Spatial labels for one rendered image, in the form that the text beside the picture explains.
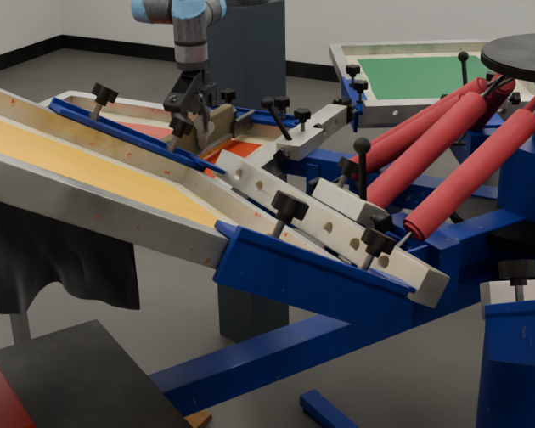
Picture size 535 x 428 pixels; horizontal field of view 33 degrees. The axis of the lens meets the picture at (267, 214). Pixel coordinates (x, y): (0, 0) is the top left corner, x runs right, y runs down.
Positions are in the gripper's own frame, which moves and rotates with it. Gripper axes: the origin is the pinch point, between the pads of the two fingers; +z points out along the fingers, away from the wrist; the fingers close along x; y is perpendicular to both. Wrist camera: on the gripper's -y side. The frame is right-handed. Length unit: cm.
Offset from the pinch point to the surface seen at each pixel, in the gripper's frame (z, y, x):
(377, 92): 5, 75, -18
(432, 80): 5, 94, -29
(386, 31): 63, 380, 94
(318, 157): -3.2, -2.2, -34.3
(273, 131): 3.3, 25.4, -8.6
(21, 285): 37, -21, 40
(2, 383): -9, -104, -39
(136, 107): 2.5, 25.4, 34.5
